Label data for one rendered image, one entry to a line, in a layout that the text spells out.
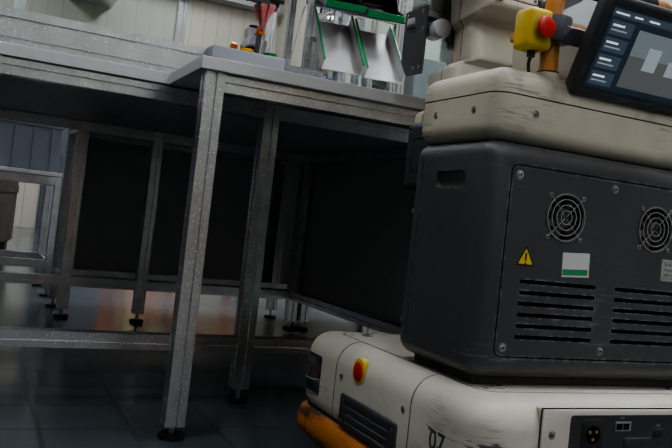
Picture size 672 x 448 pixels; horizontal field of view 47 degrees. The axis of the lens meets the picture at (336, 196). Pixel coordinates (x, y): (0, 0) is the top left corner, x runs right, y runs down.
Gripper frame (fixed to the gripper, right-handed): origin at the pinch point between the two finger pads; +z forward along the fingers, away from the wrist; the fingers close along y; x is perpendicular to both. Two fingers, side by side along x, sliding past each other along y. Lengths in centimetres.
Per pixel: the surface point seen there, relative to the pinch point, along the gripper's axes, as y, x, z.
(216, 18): -245, -913, -241
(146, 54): 34.6, 9.3, 16.4
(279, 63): -0.5, 16.4, 13.0
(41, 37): 61, 9, 17
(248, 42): 1.9, -5.4, 3.8
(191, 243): 27, 47, 64
